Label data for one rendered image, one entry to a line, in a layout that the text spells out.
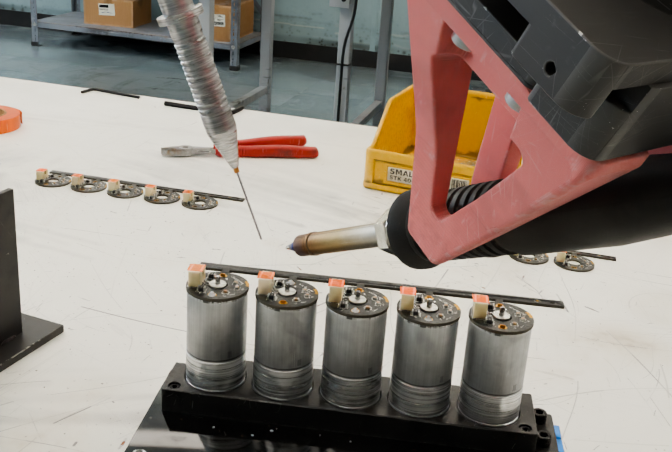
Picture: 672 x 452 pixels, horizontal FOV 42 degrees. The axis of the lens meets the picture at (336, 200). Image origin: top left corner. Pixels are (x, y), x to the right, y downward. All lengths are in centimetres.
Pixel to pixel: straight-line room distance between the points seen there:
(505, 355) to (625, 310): 19
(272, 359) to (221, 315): 3
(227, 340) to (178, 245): 20
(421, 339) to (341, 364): 3
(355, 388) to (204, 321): 6
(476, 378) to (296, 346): 7
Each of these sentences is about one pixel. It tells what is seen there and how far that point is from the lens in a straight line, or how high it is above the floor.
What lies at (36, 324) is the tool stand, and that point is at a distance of 46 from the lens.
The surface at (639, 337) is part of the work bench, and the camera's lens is 50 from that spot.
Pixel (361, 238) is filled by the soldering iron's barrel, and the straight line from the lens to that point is 29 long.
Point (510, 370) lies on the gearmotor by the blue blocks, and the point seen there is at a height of 80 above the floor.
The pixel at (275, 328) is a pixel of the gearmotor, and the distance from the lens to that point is 35.
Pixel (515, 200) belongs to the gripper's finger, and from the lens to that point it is 21.
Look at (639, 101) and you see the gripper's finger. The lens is 18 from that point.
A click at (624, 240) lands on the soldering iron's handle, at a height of 89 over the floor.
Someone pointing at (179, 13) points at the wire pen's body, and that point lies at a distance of 31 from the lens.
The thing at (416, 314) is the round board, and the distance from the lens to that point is 34.
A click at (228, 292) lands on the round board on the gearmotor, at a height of 81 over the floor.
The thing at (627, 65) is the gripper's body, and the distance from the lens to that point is 16.
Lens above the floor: 97
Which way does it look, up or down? 20 degrees down
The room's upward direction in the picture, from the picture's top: 4 degrees clockwise
